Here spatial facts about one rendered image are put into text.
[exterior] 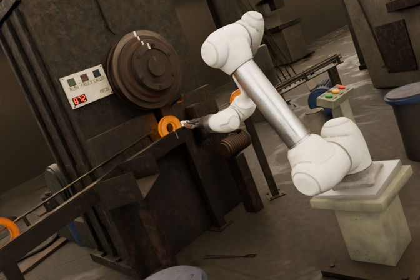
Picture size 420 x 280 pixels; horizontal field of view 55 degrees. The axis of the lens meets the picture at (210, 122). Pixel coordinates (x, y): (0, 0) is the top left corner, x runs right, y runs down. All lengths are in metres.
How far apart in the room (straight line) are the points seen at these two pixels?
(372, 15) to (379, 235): 3.05
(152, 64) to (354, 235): 1.38
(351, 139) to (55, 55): 1.59
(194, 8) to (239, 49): 9.46
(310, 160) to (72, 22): 1.57
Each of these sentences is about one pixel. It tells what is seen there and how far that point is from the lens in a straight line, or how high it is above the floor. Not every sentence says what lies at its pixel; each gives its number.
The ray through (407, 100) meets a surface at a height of 0.41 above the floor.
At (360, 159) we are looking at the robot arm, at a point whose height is 0.48.
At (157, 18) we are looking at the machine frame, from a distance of 2.76.
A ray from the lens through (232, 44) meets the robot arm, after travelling 1.57.
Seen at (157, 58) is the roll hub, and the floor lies 1.15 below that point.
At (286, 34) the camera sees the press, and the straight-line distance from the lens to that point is 10.13.
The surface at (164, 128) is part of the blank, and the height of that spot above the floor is 0.75.
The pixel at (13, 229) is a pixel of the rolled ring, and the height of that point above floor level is 0.66.
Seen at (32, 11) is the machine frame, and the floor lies 1.62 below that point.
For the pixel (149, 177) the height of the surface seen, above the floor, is 0.61.
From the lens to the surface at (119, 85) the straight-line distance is 2.33.
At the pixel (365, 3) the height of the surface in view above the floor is 0.94.
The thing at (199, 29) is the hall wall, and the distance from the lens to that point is 10.92.
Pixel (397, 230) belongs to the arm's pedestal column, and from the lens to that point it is 1.90.
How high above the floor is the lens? 1.11
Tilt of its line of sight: 10 degrees down
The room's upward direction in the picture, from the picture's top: 21 degrees counter-clockwise
